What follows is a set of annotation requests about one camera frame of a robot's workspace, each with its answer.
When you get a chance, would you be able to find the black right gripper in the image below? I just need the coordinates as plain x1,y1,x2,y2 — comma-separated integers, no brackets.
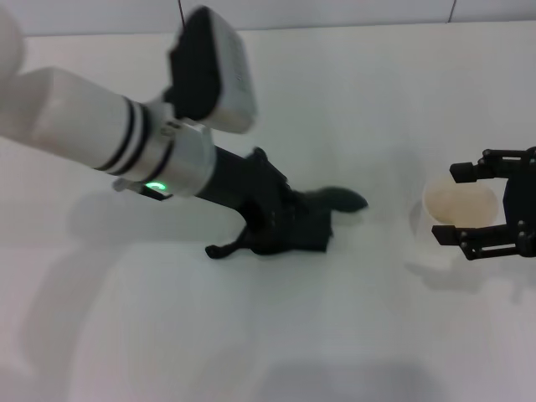
430,148,536,262

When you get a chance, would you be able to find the white paper cup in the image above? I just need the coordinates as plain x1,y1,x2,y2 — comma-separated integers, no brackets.
410,175,500,269

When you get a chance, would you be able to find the silver black wrist camera box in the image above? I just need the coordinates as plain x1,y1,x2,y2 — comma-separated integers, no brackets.
167,6,259,135

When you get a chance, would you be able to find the dark blue rag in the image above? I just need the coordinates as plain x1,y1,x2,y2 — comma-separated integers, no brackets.
204,185,369,260

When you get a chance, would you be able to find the black wrist cable with connector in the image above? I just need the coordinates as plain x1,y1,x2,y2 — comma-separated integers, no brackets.
111,178,173,202

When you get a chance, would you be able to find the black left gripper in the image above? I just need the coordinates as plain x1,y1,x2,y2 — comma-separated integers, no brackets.
196,145,316,257

